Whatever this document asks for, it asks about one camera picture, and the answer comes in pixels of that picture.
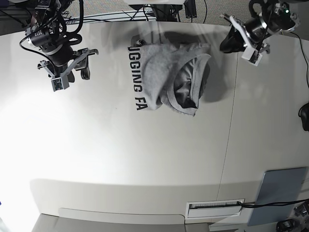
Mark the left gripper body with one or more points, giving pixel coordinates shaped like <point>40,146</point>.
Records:
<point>253,28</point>

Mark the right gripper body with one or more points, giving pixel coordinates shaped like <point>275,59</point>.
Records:
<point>61,62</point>

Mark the grey T-shirt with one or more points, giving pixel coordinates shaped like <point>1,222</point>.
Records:
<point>170,74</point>

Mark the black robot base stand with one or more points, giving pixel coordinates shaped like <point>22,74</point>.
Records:
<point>159,10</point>

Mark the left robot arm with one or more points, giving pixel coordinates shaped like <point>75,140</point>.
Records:
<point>268,17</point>

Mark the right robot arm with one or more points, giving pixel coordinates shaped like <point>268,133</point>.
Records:
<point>48,37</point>

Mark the black object at right edge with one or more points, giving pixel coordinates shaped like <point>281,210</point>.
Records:
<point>304,116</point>

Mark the blue-grey tablet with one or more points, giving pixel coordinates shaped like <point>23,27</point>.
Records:
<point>282,185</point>

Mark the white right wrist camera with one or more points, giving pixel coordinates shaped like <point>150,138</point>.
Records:
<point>60,83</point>

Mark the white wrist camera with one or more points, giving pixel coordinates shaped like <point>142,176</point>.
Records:
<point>252,56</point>
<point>60,83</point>

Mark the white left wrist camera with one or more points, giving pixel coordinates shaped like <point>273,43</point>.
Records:
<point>252,56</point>

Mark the white cable grommet box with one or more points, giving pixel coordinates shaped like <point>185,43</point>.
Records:
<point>213,209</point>

